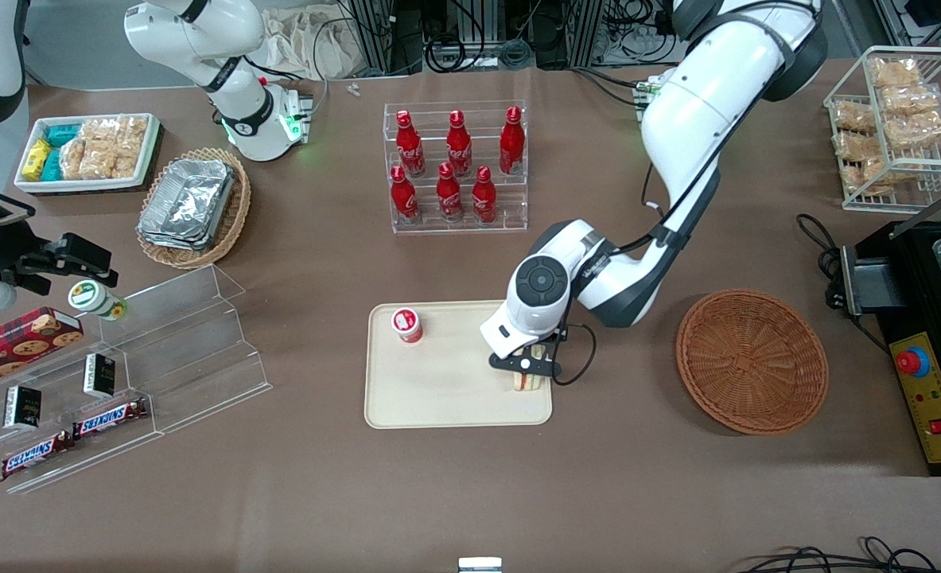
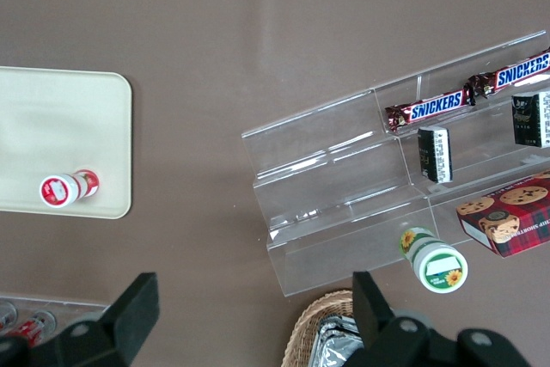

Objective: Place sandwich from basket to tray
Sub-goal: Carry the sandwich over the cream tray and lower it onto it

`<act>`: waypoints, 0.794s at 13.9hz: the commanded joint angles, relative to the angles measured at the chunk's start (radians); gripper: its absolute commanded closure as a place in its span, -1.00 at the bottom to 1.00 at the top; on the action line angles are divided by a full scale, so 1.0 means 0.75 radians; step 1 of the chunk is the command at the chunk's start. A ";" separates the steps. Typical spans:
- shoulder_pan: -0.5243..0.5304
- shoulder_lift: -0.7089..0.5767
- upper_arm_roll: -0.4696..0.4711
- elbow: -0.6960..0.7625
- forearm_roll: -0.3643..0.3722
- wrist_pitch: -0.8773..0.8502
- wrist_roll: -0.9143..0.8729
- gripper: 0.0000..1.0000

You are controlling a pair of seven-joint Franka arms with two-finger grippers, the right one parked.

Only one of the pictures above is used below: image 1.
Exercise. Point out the Snickers bar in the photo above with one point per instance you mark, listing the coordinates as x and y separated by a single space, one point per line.
110 418
36 455

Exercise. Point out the small black box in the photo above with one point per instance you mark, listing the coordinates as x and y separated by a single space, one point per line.
21 407
99 376

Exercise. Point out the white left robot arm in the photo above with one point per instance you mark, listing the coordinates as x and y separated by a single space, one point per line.
717 87

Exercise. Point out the red emergency stop button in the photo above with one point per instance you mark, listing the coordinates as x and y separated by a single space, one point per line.
913 362

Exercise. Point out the stacked foil trays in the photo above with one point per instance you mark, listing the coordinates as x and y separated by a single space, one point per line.
188 203

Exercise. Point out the beige plastic tray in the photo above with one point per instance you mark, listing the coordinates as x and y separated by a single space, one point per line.
438 390

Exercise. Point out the clear acrylic stepped shelf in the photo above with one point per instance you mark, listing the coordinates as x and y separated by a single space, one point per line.
200 358

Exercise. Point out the triangular sandwich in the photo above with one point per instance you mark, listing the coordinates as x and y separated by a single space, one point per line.
526 383

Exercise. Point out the black machine with yellow panel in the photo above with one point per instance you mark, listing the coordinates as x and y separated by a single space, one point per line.
927 430

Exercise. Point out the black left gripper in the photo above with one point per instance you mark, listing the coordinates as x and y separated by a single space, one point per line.
548 342

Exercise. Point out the red lidded cup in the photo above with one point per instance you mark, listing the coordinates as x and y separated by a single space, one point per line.
407 325

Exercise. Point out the beige cloth bag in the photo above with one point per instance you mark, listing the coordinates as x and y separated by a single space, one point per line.
311 40

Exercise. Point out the rice cracker bag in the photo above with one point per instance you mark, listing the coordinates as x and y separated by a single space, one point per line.
130 147
100 131
74 159

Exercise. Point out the red tartan cookie box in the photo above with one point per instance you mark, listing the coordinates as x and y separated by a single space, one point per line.
17 346

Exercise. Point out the small white block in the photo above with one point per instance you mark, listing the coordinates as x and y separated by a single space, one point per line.
480 565

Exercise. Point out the yellow snack pack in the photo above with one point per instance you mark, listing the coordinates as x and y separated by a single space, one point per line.
37 157

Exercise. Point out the clear acrylic bottle rack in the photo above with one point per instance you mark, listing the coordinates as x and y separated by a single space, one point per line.
510 203

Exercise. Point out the oval wicker basket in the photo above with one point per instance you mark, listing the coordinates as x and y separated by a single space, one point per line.
235 215

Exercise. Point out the red cola bottle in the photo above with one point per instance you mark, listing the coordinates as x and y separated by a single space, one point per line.
410 147
449 197
404 199
484 199
459 147
511 143

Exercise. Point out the white rectangular snack tray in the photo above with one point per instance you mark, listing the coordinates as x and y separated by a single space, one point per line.
88 185

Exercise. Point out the green lidded yogurt cup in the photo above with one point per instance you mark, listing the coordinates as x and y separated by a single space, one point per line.
92 297

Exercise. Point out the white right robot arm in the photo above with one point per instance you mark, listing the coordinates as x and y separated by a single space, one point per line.
200 32

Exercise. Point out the teal snack pack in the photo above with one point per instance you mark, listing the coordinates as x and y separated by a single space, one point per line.
63 134
52 165

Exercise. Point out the round brown wicker basket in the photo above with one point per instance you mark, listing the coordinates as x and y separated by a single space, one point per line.
748 366

